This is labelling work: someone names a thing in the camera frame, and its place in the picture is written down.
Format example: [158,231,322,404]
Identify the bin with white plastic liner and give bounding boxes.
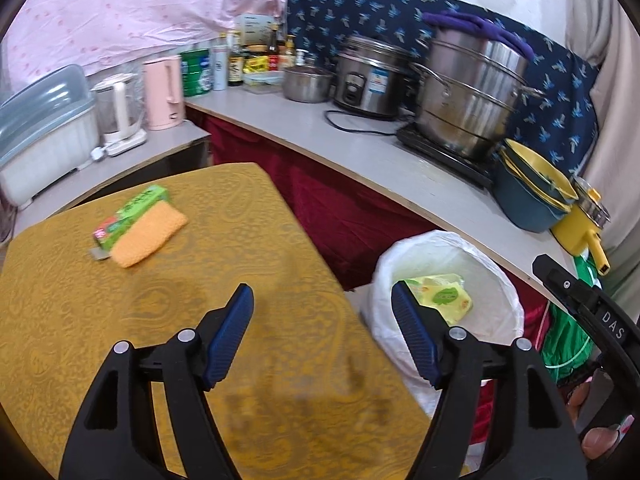
[360,230,526,418]

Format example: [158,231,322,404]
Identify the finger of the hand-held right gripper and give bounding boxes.
[531,254,601,321]

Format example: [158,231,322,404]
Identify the purple cloth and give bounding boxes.
[421,11,536,61]

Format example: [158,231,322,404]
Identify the green plastic bag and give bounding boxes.
[542,255,601,386]

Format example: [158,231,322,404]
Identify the yellow green snack bag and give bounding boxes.
[404,273,473,326]

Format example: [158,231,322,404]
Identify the small green carton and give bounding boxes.
[92,185,173,251]

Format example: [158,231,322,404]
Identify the yellow plastic bowl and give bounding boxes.
[501,137,580,211]

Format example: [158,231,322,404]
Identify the white dish box grey lid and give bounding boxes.
[0,64,100,207]

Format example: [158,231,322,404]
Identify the pink electric kettle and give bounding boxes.
[143,56,185,131]

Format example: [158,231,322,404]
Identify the green tin can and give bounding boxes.
[180,49,213,97]

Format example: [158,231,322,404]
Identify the black power cable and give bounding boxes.
[324,109,401,137]

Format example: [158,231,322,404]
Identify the orange sponge cloth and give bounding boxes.
[110,203,188,268]

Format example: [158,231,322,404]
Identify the pink dotted cloth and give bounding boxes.
[0,0,331,91]

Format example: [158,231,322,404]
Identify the white box behind bottles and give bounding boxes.
[236,14,278,48]

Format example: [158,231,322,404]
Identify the large steel steamer pot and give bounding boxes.
[409,25,548,161]

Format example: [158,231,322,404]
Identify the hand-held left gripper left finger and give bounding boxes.
[59,283,256,480]

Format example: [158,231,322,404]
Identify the glass kettle white handle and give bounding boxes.
[92,72,148,157]

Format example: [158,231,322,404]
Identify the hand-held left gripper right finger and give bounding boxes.
[390,280,587,480]

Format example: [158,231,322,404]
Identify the blue printed cloth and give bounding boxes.
[285,0,601,181]

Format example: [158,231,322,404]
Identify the yellow patterned tablecloth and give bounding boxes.
[0,162,441,480]

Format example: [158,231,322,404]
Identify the steel rice cooker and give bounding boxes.
[332,35,418,120]

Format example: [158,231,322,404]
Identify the stacked blue yellow bowls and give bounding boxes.
[495,147,576,233]

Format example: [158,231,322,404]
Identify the yellow pot with handle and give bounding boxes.
[550,175,613,277]

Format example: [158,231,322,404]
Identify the clear food container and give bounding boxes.
[243,71,286,93]

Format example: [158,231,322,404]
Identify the black induction cooker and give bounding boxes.
[395,122,496,191]

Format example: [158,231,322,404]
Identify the maroon counter curtain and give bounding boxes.
[187,110,551,311]

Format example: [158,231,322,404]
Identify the small steel pot with lid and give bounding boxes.
[282,57,335,103]

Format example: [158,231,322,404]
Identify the beige curtain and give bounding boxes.
[565,0,640,311]

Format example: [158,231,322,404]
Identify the white spray bottle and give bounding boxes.
[212,34,228,92]

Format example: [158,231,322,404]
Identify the dark sauce bottle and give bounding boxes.
[227,32,244,87]

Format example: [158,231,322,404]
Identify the yellow seasoning package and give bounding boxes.
[245,46,271,75]

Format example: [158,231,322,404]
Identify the person's right hand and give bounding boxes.
[565,374,632,462]

